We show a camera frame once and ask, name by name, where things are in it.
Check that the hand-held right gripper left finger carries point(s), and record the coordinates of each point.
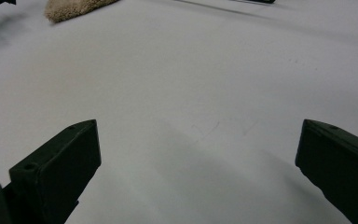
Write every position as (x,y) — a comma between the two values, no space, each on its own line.
(56,168)

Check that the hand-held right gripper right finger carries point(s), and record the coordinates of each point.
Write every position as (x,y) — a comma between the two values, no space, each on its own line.
(338,165)

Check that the beige towel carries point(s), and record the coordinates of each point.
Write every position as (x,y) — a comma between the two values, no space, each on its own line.
(71,8)

